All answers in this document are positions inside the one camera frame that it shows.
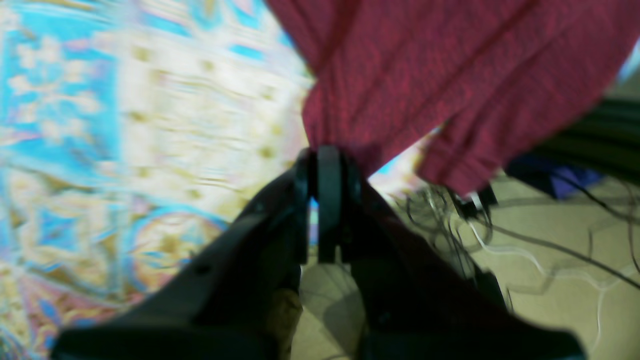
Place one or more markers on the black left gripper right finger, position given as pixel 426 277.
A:
pixel 416 306

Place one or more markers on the dark red t-shirt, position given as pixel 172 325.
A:
pixel 501 76

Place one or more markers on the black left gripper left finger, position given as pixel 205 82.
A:
pixel 218 304

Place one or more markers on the patterned tablecloth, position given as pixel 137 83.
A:
pixel 132 133

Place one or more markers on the blue plastic bin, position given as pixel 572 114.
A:
pixel 557 179

